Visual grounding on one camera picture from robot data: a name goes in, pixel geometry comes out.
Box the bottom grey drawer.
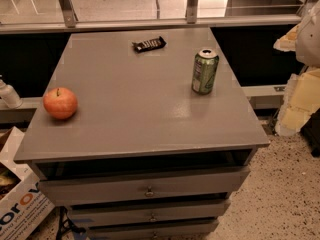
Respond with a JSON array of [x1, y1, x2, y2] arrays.
[[87, 218, 218, 240]]

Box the middle grey drawer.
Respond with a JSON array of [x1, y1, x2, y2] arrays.
[[69, 199, 230, 227]]

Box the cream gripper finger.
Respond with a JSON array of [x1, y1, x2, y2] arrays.
[[275, 67, 320, 136], [273, 25, 299, 52]]

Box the black rxbar chocolate wrapper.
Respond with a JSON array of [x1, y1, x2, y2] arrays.
[[132, 36, 166, 53]]

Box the black cable on floor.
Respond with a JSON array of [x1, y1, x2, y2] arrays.
[[55, 206, 88, 240]]

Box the white plastic bottle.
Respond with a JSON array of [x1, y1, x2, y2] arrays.
[[0, 75, 23, 108]]

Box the white cardboard box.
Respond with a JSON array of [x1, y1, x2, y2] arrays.
[[0, 127, 54, 240]]

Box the grey drawer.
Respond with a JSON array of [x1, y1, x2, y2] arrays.
[[87, 218, 218, 240], [39, 166, 250, 206], [69, 199, 230, 227]]

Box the top grey drawer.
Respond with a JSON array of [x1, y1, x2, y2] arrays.
[[39, 166, 250, 206]]

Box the grey drawer cabinet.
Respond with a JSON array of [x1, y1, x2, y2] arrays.
[[13, 27, 271, 240]]

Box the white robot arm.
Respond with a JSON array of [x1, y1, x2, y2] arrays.
[[273, 1, 320, 136]]

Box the green soda can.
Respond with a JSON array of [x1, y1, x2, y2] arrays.
[[191, 48, 219, 95]]

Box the red apple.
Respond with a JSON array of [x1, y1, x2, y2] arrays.
[[43, 87, 78, 120]]

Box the metal window frame rail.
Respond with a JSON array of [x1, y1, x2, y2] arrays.
[[0, 0, 320, 35]]

